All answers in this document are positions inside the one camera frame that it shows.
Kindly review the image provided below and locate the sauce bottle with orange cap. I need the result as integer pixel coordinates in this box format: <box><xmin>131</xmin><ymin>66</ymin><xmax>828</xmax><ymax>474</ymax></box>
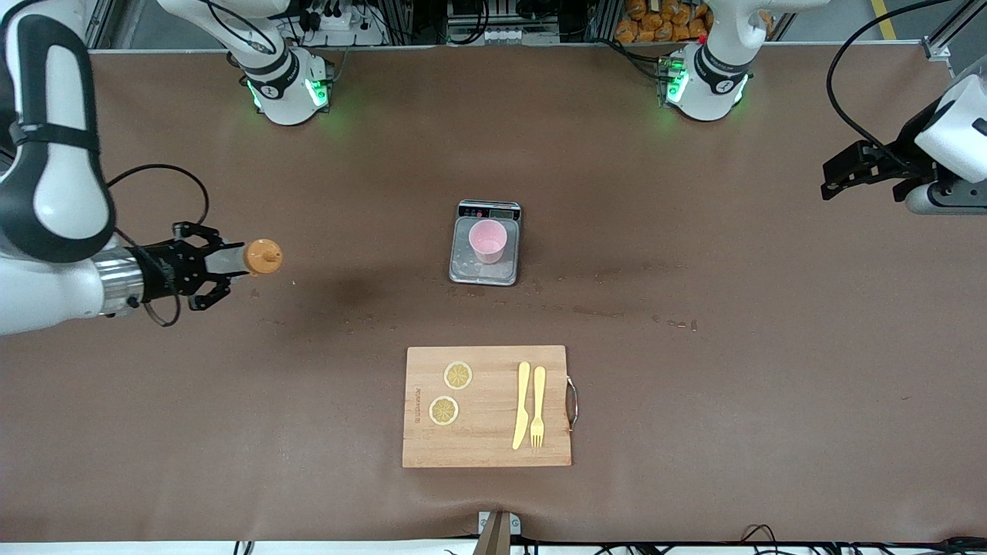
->
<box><xmin>204</xmin><ymin>239</ymin><xmax>283</xmax><ymax>278</ymax></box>

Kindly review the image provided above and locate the pink plastic cup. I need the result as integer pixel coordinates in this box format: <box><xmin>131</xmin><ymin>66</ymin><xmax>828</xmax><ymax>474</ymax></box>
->
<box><xmin>469</xmin><ymin>219</ymin><xmax>508</xmax><ymax>265</ymax></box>

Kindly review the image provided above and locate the pile of orange packets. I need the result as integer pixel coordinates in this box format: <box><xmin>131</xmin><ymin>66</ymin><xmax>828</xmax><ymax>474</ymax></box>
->
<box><xmin>615</xmin><ymin>0</ymin><xmax>714</xmax><ymax>44</ymax></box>

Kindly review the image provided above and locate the white power strip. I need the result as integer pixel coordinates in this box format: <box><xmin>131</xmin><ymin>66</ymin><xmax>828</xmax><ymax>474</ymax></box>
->
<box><xmin>305</xmin><ymin>0</ymin><xmax>386</xmax><ymax>47</ymax></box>

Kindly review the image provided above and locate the silver digital kitchen scale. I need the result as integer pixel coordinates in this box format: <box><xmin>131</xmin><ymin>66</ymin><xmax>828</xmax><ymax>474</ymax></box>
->
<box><xmin>449</xmin><ymin>200</ymin><xmax>523</xmax><ymax>287</ymax></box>

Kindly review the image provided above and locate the wooden cutting board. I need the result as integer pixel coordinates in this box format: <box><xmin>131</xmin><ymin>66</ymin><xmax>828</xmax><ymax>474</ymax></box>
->
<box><xmin>402</xmin><ymin>345</ymin><xmax>579</xmax><ymax>469</ymax></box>

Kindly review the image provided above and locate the yellow plastic knife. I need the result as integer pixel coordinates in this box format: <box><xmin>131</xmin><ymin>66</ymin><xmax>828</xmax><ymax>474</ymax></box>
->
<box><xmin>512</xmin><ymin>362</ymin><xmax>532</xmax><ymax>451</ymax></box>

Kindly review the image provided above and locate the yellow plastic fork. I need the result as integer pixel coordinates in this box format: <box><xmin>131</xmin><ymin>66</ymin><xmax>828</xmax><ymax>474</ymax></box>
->
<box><xmin>530</xmin><ymin>366</ymin><xmax>547</xmax><ymax>449</ymax></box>

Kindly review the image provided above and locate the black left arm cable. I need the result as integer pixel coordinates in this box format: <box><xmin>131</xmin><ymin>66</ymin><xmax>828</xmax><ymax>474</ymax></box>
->
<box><xmin>825</xmin><ymin>0</ymin><xmax>957</xmax><ymax>170</ymax></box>

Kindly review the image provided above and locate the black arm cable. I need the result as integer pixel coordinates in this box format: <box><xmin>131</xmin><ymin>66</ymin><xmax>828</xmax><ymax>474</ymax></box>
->
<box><xmin>108</xmin><ymin>163</ymin><xmax>211</xmax><ymax>328</ymax></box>
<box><xmin>825</xmin><ymin>0</ymin><xmax>957</xmax><ymax>170</ymax></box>

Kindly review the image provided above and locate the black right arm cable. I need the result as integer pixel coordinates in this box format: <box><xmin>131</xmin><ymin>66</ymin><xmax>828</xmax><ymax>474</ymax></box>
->
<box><xmin>108</xmin><ymin>163</ymin><xmax>211</xmax><ymax>328</ymax></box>

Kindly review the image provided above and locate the aluminium frame post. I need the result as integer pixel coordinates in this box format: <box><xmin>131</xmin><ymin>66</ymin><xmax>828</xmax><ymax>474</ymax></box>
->
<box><xmin>923</xmin><ymin>0</ymin><xmax>987</xmax><ymax>62</ymax></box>
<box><xmin>83</xmin><ymin>0</ymin><xmax>118</xmax><ymax>52</ymax></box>

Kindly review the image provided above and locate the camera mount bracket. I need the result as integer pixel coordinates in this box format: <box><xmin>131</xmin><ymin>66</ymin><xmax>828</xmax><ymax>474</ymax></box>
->
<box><xmin>474</xmin><ymin>510</ymin><xmax>522</xmax><ymax>555</ymax></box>

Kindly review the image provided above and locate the black cable loop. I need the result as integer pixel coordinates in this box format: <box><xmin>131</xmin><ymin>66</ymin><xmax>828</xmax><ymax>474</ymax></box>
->
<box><xmin>739</xmin><ymin>524</ymin><xmax>781</xmax><ymax>555</ymax></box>

